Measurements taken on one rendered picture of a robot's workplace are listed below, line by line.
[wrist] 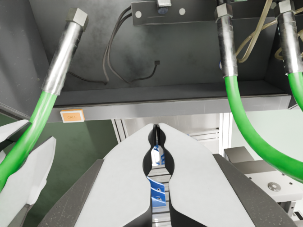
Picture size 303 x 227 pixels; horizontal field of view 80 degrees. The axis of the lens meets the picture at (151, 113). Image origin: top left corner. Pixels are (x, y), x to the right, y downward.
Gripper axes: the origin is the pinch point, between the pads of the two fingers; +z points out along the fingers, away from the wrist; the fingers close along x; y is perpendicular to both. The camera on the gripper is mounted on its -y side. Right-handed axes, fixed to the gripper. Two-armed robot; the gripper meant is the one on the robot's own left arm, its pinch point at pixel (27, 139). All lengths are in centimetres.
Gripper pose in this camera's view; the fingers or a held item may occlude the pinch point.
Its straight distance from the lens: 19.2
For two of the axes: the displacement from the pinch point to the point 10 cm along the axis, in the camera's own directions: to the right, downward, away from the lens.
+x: 8.2, 5.6, 0.5
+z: 5.0, -7.7, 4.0
